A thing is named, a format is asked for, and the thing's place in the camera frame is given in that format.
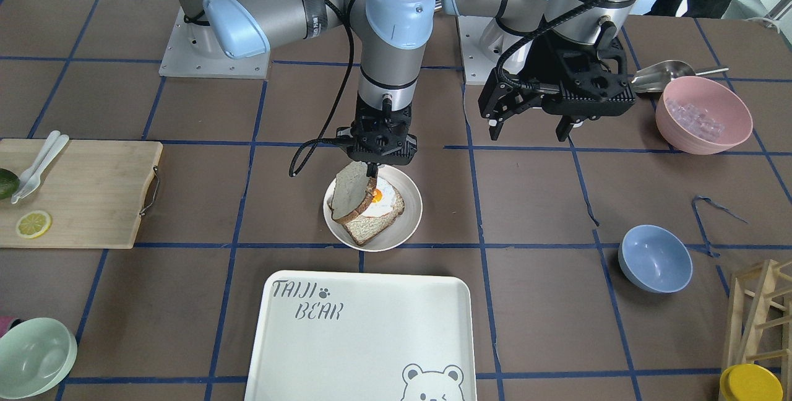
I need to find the metal scoop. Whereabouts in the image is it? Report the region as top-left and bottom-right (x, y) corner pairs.
(631, 60), (730, 93)

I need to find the green bowl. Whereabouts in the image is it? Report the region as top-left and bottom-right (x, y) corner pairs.
(1, 317), (77, 399)

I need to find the white round plate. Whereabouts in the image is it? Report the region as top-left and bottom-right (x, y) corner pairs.
(322, 162), (423, 252)

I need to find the bread slice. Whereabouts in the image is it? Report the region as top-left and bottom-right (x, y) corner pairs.
(329, 162), (377, 223)

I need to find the wooden cutting board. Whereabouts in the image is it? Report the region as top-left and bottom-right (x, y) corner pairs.
(1, 139), (162, 249)

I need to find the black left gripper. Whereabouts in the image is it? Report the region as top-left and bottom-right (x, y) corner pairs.
(478, 31), (636, 142)

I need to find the white bear tray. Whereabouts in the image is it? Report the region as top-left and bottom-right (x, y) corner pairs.
(245, 270), (477, 400)

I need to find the blue bowl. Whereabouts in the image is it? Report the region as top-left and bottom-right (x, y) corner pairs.
(618, 225), (693, 294)

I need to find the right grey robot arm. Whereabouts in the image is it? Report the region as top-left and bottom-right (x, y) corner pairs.
(179, 0), (436, 176)

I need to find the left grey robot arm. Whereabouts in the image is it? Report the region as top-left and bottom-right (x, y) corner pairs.
(442, 0), (636, 141)

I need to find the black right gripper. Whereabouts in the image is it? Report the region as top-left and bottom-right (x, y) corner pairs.
(337, 105), (418, 180)

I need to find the lemon slice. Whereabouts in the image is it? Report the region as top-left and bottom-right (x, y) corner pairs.
(15, 210), (52, 239)

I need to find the avocado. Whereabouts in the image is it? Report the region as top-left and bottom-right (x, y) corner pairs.
(0, 169), (20, 200)

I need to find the yellow mug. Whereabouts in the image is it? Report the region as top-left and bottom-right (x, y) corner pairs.
(718, 363), (784, 400)

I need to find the pink cloth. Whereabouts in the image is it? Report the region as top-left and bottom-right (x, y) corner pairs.
(0, 316), (23, 338)

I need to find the white plastic utensil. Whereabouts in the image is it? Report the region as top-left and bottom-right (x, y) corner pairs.
(11, 131), (70, 204)

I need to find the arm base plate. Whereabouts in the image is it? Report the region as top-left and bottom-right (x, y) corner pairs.
(158, 9), (270, 80)
(457, 15), (522, 85)

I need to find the wooden cup rack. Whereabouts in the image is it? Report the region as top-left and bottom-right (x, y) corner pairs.
(721, 259), (790, 385)

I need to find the pink bowl with ice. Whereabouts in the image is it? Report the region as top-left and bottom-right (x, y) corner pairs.
(655, 76), (754, 155)

